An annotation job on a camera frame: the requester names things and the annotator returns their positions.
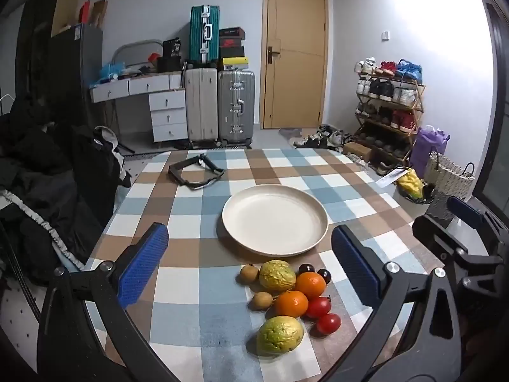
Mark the stacked shoe boxes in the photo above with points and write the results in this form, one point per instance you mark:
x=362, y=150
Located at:
x=231, y=44

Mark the red tomato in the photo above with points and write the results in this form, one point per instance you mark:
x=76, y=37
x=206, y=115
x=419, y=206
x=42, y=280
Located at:
x=328, y=324
x=318, y=307

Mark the wooden door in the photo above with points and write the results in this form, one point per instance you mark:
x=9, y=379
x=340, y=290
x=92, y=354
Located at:
x=294, y=57

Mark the dark cherry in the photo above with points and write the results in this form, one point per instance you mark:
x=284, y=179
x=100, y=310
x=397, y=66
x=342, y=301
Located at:
x=306, y=268
x=325, y=275

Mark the wooden shoe rack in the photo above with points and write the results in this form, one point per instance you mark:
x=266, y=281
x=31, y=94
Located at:
x=390, y=107

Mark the beige suitcase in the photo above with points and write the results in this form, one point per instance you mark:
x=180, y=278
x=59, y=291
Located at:
x=201, y=104

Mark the light switch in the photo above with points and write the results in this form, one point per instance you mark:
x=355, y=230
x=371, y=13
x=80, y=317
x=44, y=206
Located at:
x=385, y=35

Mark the checkered tablecloth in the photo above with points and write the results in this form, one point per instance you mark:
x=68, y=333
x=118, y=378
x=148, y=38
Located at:
x=193, y=311

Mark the orange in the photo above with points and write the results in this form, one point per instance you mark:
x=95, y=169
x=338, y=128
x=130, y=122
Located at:
x=311, y=284
x=291, y=303

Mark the white drawer desk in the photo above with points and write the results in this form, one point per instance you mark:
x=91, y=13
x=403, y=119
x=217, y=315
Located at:
x=166, y=101

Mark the black clothes pile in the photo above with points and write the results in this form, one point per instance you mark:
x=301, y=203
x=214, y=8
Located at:
x=58, y=184

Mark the cardboard box on floor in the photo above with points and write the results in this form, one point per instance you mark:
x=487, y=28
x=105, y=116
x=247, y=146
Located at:
x=358, y=150

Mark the white trash bin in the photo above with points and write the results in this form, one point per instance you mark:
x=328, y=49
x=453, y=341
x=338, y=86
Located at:
x=417, y=194

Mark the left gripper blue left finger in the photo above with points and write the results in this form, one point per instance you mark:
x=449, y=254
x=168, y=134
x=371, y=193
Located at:
x=67, y=346

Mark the green guava fruit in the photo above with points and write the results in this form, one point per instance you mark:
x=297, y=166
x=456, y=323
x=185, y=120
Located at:
x=279, y=335

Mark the teal suitcase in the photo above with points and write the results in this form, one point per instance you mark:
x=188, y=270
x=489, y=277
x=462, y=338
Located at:
x=204, y=34

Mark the yellow guava fruit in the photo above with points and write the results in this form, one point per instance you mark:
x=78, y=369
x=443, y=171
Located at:
x=277, y=276

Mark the dark grey refrigerator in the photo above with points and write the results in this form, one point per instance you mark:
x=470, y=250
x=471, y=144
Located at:
x=75, y=61

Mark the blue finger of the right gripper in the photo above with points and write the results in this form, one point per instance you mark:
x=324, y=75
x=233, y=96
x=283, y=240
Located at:
x=464, y=212

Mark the white woven basket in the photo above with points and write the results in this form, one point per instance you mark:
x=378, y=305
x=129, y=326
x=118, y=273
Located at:
x=449, y=178

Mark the purple bag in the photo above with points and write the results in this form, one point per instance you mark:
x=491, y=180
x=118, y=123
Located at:
x=428, y=139

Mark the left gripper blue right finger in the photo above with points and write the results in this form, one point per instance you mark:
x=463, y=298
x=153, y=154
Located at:
x=430, y=346

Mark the cream round plate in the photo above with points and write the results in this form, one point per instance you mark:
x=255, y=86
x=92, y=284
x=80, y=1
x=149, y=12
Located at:
x=275, y=220

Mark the brown longan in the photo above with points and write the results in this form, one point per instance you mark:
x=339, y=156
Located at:
x=261, y=301
x=249, y=274

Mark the silver suitcase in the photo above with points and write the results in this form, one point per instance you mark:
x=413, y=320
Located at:
x=236, y=107

